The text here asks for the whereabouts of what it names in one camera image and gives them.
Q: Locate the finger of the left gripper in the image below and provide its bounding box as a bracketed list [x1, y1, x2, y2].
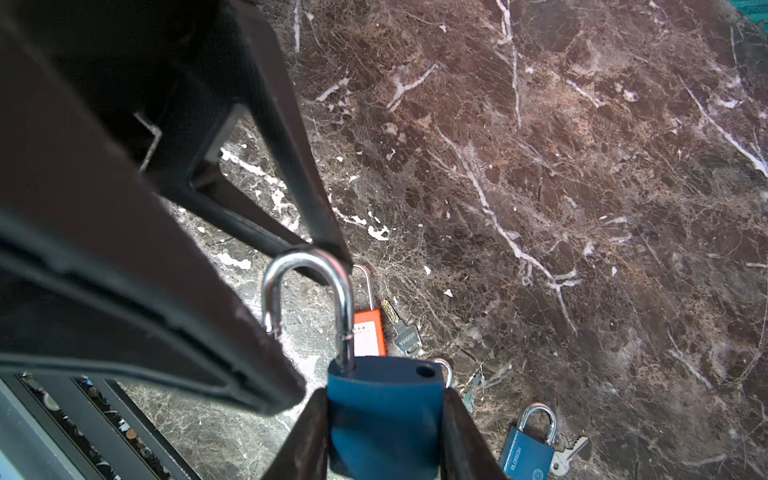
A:
[1, 31, 305, 415]
[144, 1, 353, 270]

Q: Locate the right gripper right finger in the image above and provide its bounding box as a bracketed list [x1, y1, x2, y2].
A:
[440, 388, 507, 480]

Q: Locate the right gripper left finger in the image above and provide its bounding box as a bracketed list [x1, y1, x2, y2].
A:
[261, 388, 329, 480]

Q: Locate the black headed key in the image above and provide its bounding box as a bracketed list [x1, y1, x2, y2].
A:
[381, 299, 422, 356]

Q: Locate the red safety padlock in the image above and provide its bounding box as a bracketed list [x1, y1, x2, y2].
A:
[353, 264, 387, 357]

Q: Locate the blue padlock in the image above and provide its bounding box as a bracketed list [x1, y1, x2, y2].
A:
[262, 245, 445, 479]
[499, 403, 558, 480]

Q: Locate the silver key of blue padlock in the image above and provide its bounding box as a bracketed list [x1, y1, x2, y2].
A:
[550, 436, 590, 477]

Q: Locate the black mounting rail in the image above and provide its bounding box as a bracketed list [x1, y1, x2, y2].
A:
[1, 373, 199, 479]

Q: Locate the black padlock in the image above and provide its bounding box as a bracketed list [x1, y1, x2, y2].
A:
[431, 357, 454, 388]

